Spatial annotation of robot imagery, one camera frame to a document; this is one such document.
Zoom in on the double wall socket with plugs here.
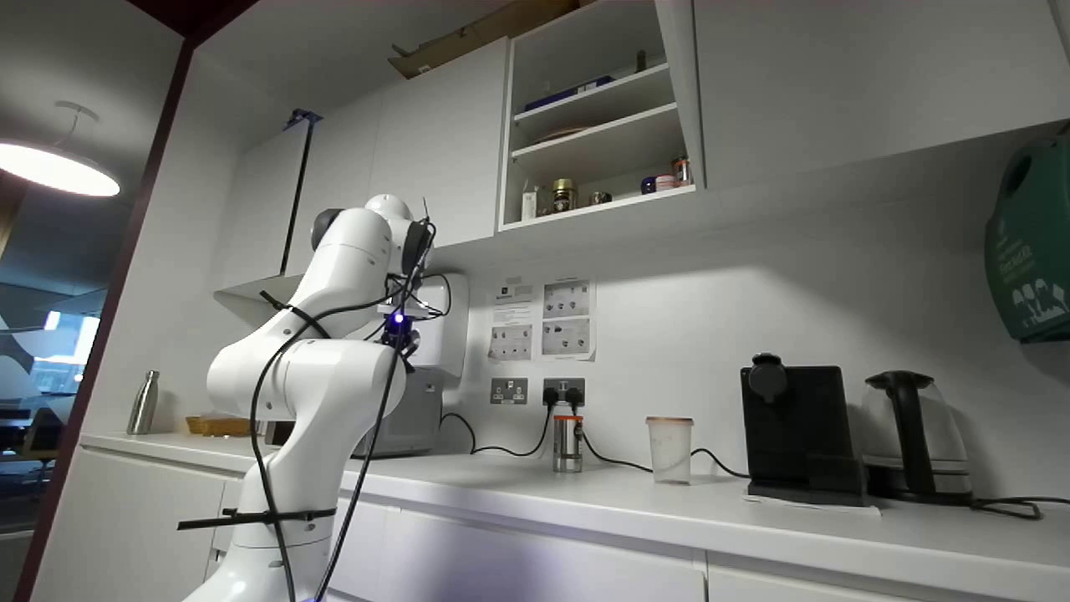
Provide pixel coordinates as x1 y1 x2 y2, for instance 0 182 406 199
543 377 585 412

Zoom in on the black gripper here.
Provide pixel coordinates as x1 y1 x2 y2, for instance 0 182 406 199
380 307 418 358

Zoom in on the translucent plastic cup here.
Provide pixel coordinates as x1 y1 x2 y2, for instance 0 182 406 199
647 415 692 486

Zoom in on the green first aid box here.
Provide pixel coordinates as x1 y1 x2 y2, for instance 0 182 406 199
983 138 1070 345

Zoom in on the brown tray on counter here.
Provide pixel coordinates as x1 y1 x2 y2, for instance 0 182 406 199
189 415 254 439

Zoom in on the round ceiling lamp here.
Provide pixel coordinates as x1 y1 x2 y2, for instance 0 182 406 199
0 101 120 199

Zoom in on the black coffee machine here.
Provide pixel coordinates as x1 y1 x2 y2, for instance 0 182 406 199
739 356 866 504

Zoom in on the black power cable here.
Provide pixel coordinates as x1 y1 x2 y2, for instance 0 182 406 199
439 398 753 481

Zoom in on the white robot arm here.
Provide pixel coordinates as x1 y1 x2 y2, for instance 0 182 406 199
185 195 439 602

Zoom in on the open white wall shelf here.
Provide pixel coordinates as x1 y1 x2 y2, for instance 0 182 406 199
500 0 705 231

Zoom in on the small metal canister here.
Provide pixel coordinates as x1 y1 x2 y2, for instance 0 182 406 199
551 415 581 472

